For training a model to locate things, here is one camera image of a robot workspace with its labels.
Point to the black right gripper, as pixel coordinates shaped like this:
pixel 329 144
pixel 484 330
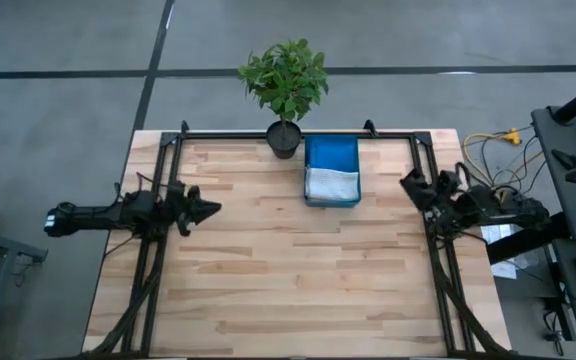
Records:
pixel 443 192

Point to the teal plastic bin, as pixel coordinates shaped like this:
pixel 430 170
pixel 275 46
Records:
pixel 307 150

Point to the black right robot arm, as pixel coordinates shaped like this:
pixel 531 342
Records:
pixel 498 207

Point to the green plant in black pot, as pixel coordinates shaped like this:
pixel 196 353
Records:
pixel 285 80

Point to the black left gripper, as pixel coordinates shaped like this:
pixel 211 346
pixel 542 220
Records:
pixel 180 207

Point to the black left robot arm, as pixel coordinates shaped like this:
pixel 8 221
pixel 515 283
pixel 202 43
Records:
pixel 103 212

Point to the grey waffle towel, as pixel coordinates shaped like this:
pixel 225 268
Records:
pixel 332 184

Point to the dark grey desk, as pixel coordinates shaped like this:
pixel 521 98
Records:
pixel 568 200

